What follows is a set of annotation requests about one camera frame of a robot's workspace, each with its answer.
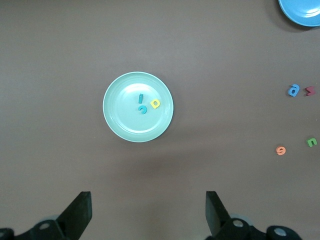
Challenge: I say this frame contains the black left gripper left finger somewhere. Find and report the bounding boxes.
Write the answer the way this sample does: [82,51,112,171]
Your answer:
[0,191,92,240]

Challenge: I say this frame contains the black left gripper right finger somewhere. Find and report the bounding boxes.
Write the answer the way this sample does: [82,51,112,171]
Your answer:
[206,191,301,240]

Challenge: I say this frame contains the green round plate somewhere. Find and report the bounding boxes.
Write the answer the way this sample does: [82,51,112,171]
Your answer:
[102,71,174,143]

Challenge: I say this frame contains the blue letter a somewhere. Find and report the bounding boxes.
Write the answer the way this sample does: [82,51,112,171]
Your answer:
[286,84,301,97]

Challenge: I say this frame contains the red letter m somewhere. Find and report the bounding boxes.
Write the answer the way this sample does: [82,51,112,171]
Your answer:
[303,85,316,97]

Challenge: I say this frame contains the brown table cover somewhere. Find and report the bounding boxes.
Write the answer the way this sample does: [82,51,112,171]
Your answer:
[0,0,320,240]

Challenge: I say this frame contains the blue round plate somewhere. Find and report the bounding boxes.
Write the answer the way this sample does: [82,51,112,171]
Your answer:
[278,0,320,28]

